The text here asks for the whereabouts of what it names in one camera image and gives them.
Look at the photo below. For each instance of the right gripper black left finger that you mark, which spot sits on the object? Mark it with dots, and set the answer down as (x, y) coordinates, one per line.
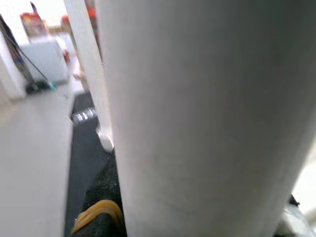
(103, 190)

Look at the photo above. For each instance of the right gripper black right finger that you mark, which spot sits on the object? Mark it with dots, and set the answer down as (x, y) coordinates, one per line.
(295, 217)

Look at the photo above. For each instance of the clear box with red label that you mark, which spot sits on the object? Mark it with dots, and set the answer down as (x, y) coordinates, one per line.
(32, 23)

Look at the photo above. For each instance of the white box appliance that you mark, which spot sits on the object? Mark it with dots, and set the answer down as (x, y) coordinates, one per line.
(44, 61)

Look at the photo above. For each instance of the small teal object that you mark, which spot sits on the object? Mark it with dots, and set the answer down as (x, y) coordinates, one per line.
(52, 86)

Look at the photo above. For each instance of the black round floor device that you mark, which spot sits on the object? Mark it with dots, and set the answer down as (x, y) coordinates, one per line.
(34, 87)

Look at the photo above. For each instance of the yellow rubber band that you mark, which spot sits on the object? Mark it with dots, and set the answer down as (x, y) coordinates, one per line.
(98, 207)

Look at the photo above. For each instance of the white plastic table leg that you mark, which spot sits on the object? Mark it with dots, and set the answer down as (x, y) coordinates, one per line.
(86, 61)
(209, 111)

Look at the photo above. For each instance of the black tablecloth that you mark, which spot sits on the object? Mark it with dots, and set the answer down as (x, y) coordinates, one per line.
(81, 153)

